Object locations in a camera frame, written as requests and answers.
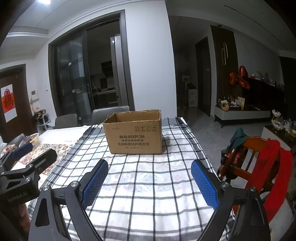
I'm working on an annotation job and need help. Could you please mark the red fu door poster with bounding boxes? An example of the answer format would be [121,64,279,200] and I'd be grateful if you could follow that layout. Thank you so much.
[1,84,18,123]

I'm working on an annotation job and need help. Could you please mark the lotus flower ornament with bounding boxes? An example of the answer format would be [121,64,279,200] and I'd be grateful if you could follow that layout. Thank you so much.
[271,109,284,131]

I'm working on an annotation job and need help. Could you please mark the wooden chair with red cloth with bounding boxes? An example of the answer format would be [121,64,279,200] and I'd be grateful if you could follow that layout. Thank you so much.
[217,137,293,221]

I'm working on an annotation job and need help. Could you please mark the red foil balloons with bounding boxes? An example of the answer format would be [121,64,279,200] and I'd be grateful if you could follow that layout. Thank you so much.
[229,65,250,89]

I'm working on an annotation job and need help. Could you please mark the clear fruit bowl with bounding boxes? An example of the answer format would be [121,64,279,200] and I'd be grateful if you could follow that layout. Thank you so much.
[18,133,41,149]

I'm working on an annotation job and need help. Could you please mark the white low tv cabinet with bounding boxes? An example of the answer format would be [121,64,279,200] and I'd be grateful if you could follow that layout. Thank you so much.
[214,106,271,128]

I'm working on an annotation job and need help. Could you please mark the checkered grey white tablecloth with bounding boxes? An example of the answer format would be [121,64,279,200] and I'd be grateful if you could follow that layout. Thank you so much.
[45,118,214,240]

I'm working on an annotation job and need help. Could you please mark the brown cardboard box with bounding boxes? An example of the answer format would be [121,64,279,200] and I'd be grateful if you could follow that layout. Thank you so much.
[103,110,163,155]

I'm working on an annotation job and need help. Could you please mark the left human hand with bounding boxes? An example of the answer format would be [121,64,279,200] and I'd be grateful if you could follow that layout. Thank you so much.
[17,203,31,231]

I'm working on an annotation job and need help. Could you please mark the grey dining chair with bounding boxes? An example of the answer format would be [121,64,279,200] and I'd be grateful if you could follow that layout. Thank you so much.
[54,113,78,129]
[90,105,130,125]

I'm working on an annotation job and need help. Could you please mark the green cloth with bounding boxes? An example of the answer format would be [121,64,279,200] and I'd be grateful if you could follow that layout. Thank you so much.
[227,128,248,151]

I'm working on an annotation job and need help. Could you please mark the patterned floral table runner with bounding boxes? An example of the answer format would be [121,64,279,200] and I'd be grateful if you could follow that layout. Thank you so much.
[13,144,74,176]

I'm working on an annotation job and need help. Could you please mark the glass sliding door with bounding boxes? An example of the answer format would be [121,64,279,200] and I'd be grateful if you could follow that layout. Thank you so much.
[48,9,135,125]

